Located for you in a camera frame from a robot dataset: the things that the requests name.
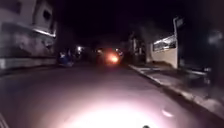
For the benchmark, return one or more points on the vehicle with bright light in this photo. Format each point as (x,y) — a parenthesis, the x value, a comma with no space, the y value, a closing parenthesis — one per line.
(114,59)

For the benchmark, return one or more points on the tree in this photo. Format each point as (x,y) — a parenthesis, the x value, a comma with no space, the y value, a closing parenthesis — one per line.
(141,38)

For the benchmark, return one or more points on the grey asphalt road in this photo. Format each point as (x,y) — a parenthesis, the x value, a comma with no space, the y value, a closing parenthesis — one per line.
(83,93)

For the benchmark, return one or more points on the blue vehicle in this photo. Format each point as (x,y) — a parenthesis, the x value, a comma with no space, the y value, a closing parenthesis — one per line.
(65,59)

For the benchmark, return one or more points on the concrete pavement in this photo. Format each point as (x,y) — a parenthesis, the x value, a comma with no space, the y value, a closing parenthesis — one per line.
(166,78)

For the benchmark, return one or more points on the pole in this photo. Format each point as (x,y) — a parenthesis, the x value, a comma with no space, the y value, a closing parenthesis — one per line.
(175,40)

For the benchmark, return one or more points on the robot's own part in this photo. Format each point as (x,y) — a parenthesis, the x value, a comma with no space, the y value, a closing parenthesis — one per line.
(145,127)

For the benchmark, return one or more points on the pale concrete kerb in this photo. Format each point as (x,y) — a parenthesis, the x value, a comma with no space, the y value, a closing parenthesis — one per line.
(23,68)
(186,96)

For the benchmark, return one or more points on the grey building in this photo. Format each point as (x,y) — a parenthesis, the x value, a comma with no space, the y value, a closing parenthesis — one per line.
(26,43)

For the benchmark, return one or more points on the pale wall with railing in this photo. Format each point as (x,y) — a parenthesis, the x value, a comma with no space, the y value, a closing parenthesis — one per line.
(165,55)

